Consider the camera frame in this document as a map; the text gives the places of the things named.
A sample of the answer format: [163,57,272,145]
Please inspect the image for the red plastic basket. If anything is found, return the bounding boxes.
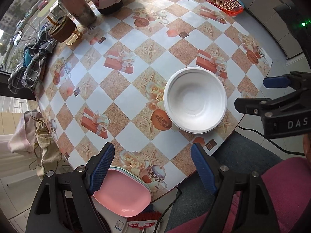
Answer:
[205,0,245,17]

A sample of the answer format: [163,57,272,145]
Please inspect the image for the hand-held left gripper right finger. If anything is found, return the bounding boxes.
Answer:
[191,143,280,233]

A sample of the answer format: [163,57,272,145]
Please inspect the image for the beige cloth bag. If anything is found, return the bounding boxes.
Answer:
[35,124,64,178]

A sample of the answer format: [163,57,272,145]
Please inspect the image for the white bowl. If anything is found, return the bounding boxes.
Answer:
[163,67,227,131]
[174,116,225,135]

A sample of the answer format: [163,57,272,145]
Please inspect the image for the pink plate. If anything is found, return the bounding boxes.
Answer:
[93,169,152,217]

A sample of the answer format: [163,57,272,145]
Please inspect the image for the person's blue trousers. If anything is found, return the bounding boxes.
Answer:
[165,131,285,233]

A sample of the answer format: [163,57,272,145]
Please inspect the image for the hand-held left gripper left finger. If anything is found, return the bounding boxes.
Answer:
[25,142,116,233]

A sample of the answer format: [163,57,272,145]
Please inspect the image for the red brush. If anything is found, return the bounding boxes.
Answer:
[126,211,162,233]

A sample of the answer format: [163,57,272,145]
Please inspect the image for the grey plaid cloth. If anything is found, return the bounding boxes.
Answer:
[7,25,57,94]

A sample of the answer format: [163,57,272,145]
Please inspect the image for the printed checkered tablecloth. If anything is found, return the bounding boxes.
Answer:
[34,0,274,202]

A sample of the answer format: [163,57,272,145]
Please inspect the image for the black cable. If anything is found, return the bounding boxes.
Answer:
[155,187,183,233]
[237,125,307,156]

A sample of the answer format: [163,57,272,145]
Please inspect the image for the pale pink cloth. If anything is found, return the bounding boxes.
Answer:
[7,110,37,154]

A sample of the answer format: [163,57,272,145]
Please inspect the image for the pink thermos bottle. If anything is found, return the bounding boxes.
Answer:
[52,0,98,27]

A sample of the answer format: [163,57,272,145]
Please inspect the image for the person's magenta garment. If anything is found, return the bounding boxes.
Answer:
[168,156,311,233]

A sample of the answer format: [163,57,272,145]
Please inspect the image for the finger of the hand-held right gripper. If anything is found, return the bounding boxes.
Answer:
[234,89,310,120]
[263,71,311,93]

